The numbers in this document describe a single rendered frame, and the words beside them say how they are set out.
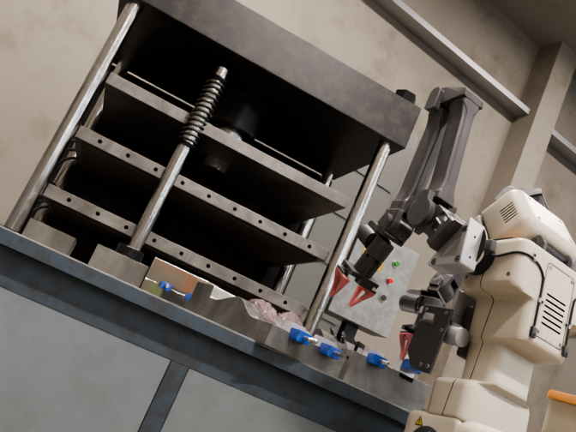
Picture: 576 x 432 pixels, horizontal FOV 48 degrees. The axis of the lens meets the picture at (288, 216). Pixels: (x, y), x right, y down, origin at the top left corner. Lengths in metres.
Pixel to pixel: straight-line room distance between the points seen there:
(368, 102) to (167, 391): 1.54
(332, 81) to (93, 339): 1.52
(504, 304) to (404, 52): 5.18
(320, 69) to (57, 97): 2.78
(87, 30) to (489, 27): 4.18
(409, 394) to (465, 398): 0.46
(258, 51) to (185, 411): 1.49
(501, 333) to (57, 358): 1.03
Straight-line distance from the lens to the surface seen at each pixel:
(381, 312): 2.83
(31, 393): 1.69
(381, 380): 1.88
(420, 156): 1.77
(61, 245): 1.87
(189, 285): 2.51
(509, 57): 7.57
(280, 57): 2.67
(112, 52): 2.59
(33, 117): 5.04
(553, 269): 1.58
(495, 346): 1.54
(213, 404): 1.72
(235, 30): 2.65
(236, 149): 2.65
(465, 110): 1.76
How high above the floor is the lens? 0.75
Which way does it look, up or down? 13 degrees up
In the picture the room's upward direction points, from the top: 24 degrees clockwise
